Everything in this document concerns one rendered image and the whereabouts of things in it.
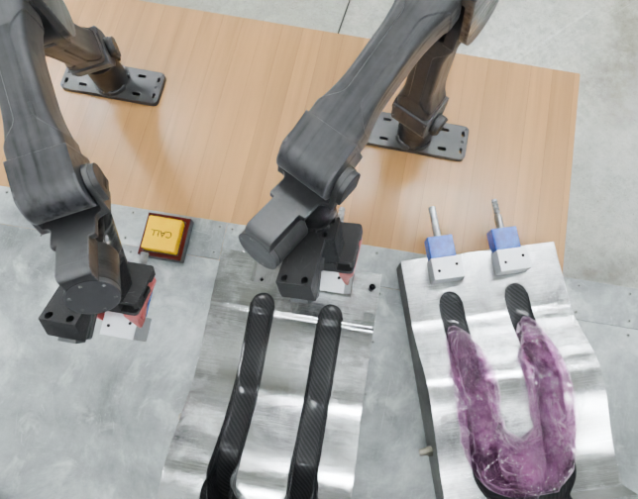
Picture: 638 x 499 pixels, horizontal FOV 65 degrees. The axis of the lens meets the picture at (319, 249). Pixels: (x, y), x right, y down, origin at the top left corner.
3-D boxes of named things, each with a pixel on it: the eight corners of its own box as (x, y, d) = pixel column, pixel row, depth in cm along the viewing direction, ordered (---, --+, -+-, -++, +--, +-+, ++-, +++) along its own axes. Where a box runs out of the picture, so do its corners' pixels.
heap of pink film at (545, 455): (434, 328, 81) (445, 322, 73) (543, 313, 81) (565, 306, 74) (467, 504, 74) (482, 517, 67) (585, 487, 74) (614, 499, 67)
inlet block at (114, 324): (136, 253, 80) (122, 246, 75) (166, 258, 80) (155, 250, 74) (114, 336, 77) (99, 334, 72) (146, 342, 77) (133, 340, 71)
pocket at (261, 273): (260, 258, 85) (256, 253, 81) (290, 263, 85) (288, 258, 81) (254, 285, 84) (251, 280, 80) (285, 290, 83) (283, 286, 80)
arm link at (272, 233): (287, 285, 59) (294, 241, 48) (232, 242, 61) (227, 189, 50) (345, 220, 64) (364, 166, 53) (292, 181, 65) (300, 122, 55)
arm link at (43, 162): (92, 194, 51) (14, -66, 55) (5, 223, 51) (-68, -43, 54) (133, 218, 63) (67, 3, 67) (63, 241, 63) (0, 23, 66)
